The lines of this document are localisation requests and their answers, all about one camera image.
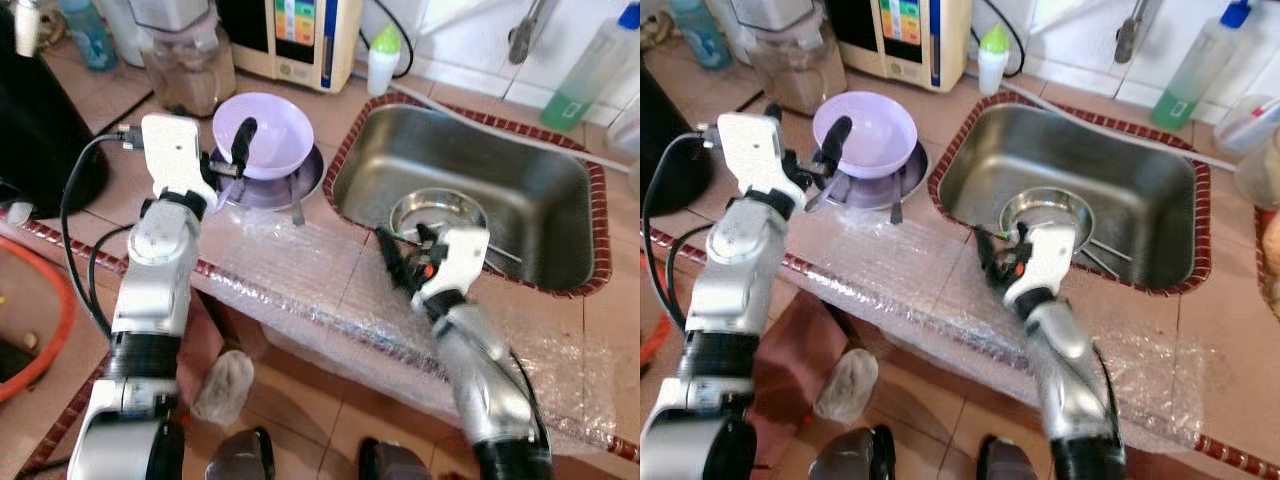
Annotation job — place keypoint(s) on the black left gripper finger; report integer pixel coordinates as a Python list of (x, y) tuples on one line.
[(244, 142), (838, 142), (773, 112)]

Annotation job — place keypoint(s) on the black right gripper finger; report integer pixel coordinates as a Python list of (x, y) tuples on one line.
[(396, 258), (428, 236), (986, 250)]

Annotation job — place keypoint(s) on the purple plastic bowl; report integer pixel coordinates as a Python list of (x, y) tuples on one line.
[(880, 135), (280, 135)]

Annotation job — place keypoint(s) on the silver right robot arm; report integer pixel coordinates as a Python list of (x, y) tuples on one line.
[(490, 380), (1070, 380)]

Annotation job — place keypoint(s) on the white blender with glass jar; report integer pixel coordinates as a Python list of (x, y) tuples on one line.
[(790, 60), (185, 60)]

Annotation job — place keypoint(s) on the large stainless steel bowl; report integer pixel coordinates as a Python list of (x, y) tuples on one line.
[(300, 190), (905, 188)]

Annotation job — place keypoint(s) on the clear bubble wrap sheet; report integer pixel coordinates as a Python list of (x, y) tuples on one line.
[(320, 280), (900, 290)]

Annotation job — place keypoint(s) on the stainless steel sink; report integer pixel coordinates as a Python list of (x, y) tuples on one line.
[(1090, 155), (480, 160)]

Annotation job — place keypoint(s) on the small blue plastic bottle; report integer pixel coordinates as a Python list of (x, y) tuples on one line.
[(88, 38), (698, 35)]

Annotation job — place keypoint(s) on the beige water ionizer appliance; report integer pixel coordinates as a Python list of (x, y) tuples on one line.
[(900, 40), (300, 40)]

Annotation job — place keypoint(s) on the clear plastic container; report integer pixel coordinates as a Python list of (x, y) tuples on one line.
[(1250, 125), (625, 130)]

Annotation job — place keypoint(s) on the white bottle with green cap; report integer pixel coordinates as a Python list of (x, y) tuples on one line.
[(993, 65), (382, 68)]

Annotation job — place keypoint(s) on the maroon hanging cloth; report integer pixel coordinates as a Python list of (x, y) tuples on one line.
[(200, 340), (790, 380)]

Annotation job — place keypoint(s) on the green dish soap bottle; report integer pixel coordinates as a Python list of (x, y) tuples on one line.
[(1195, 70), (585, 75)]

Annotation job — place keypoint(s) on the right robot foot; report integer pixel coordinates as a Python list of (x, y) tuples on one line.
[(395, 462), (1012, 460)]

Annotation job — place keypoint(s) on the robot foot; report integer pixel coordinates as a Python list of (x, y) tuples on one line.
[(850, 458), (242, 458), (395, 462), (1012, 460)]

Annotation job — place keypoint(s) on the grey rag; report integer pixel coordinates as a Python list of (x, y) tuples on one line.
[(225, 388), (848, 388)]

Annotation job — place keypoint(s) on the orange plastic basin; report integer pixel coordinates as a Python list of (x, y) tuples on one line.
[(662, 335), (62, 310)]

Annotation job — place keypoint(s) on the metal faucet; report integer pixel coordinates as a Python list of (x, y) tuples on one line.
[(1132, 40), (525, 40)]

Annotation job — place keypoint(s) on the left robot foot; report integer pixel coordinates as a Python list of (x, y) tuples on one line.
[(242, 458), (850, 458)]

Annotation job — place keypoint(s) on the basket of food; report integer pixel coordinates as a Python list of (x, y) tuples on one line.
[(1270, 265)]

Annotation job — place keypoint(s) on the clear plastic cup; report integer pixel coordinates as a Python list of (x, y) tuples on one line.
[(1262, 170)]

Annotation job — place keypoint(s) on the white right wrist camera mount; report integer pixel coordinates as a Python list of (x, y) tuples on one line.
[(1045, 258), (458, 258)]

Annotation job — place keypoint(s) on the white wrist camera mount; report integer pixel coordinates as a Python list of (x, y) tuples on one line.
[(1045, 258), (755, 160), (458, 258), (172, 160)]

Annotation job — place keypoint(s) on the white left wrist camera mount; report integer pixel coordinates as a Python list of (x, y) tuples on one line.
[(755, 160), (172, 160)]

